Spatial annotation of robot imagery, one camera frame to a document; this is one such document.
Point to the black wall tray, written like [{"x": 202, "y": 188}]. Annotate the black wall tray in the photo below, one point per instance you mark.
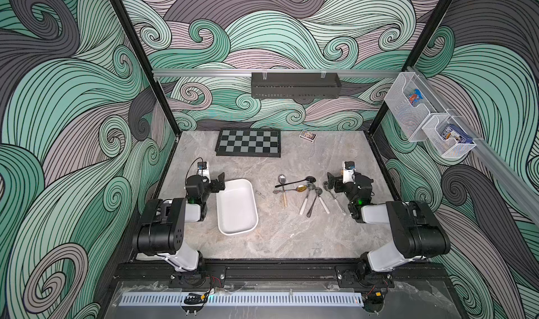
[{"x": 295, "y": 86}]

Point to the clear wall bin lower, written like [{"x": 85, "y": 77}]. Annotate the clear wall bin lower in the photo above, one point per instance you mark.
[{"x": 448, "y": 149}]

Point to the clear wall bin upper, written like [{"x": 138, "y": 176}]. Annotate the clear wall bin upper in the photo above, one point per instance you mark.
[{"x": 410, "y": 119}]

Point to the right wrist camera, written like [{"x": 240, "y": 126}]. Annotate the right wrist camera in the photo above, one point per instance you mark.
[{"x": 348, "y": 172}]

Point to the blue red item in bin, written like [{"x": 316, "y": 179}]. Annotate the blue red item in bin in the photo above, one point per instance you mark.
[{"x": 415, "y": 98}]

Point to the blue card pack in bin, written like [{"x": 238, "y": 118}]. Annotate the blue card pack in bin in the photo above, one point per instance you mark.
[{"x": 452, "y": 131}]

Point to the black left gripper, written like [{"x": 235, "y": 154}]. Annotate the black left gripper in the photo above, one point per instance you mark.
[{"x": 216, "y": 183}]

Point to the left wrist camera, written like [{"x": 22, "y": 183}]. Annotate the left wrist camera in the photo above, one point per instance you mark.
[{"x": 203, "y": 171}]

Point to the small card box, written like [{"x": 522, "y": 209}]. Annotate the small card box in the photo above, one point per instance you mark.
[{"x": 309, "y": 136}]

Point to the aluminium back rail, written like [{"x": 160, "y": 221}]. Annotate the aluminium back rail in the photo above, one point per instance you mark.
[{"x": 347, "y": 73}]

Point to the wooden handle steel spoon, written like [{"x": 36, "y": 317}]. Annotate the wooden handle steel spoon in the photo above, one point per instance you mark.
[{"x": 282, "y": 182}]

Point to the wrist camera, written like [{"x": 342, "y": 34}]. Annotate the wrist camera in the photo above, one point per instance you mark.
[
  {"x": 348, "y": 172},
  {"x": 203, "y": 171}
]

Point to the white slotted cable duct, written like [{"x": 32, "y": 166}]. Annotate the white slotted cable duct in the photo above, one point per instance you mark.
[{"x": 324, "y": 299}]

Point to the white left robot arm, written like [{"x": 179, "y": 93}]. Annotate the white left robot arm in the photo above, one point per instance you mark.
[{"x": 161, "y": 230}]

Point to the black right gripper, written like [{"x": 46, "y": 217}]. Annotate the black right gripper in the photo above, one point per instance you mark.
[{"x": 333, "y": 182}]

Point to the white rectangular storage box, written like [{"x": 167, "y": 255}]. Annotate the white rectangular storage box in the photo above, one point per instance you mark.
[{"x": 237, "y": 211}]

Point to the black spoon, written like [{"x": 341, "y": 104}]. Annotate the black spoon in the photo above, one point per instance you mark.
[{"x": 309, "y": 179}]

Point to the clear wall bin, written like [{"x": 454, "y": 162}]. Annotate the clear wall bin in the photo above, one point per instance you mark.
[
  {"x": 448, "y": 149},
  {"x": 410, "y": 119}
]

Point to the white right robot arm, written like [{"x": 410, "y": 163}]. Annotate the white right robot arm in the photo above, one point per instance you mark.
[{"x": 416, "y": 232}]

